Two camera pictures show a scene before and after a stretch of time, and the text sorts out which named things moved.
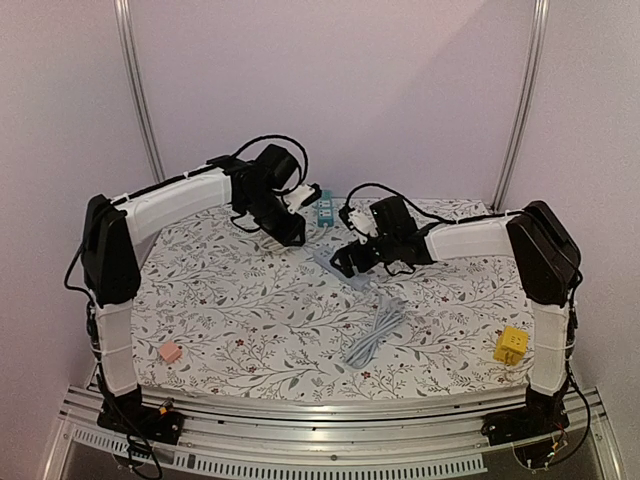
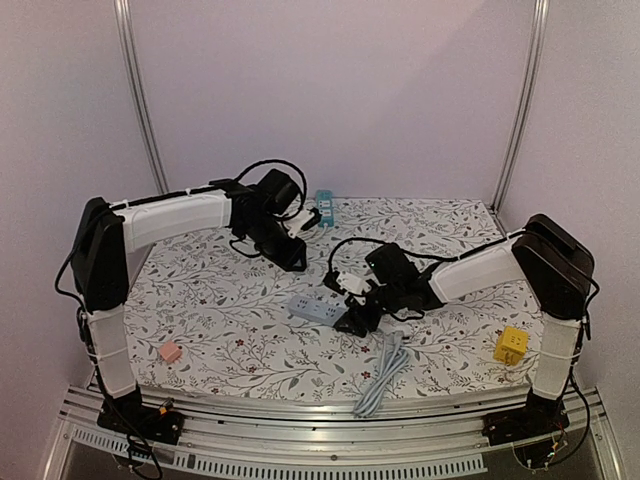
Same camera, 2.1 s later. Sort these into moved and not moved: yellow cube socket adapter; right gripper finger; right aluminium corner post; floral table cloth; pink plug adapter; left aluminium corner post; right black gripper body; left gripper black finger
Moved: right gripper finger; right black gripper body; left gripper black finger
Not moved: floral table cloth; left aluminium corner post; pink plug adapter; right aluminium corner post; yellow cube socket adapter
